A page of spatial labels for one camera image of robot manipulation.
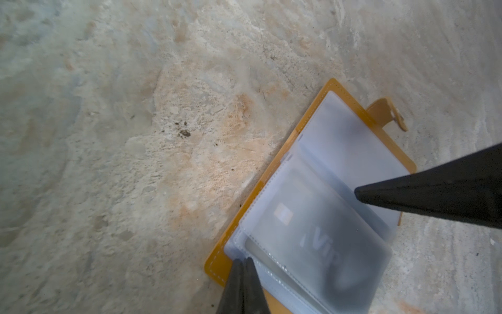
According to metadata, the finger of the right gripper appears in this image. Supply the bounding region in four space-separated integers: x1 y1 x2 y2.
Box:
354 144 501 229

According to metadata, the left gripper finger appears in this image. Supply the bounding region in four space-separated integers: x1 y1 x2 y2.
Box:
216 257 271 314

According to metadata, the yellow leather card holder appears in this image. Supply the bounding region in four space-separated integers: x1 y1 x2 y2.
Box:
204 79 416 313

